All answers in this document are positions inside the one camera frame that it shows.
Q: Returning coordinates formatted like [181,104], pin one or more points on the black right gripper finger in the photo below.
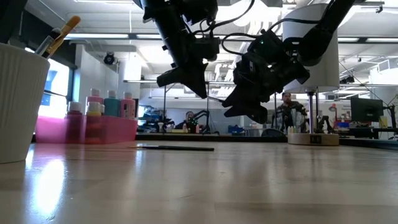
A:
[252,113]
[241,98]

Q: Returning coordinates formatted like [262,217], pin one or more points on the large teal paint bottle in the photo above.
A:
[111,107]

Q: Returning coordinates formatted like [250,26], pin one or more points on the white ribbed cup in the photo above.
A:
[18,102]

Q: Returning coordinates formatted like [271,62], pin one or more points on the small yellow paint bottle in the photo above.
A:
[94,127]

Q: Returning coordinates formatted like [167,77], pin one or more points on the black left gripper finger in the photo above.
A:
[197,81]

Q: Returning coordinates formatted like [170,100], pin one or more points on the black ceiling camera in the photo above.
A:
[109,58]

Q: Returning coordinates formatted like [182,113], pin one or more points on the black monitor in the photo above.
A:
[367,109]

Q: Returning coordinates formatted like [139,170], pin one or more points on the small red lamp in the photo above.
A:
[333,108]

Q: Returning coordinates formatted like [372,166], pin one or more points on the large pink paint bottle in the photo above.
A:
[128,109]
[94,98]

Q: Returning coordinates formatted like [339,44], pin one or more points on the person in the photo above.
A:
[289,115]
[186,119]

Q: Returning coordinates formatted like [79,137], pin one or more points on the paintbrushes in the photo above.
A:
[66,29]

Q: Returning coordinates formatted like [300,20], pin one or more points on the background black rig frame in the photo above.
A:
[164,109]

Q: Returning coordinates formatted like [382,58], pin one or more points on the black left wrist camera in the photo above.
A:
[207,48]

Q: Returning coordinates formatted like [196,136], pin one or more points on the pink plastic tray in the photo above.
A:
[118,130]

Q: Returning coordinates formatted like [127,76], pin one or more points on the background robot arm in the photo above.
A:
[326,123]
[155,119]
[202,119]

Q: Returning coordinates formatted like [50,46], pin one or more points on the small magenta paint bottle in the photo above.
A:
[74,127]

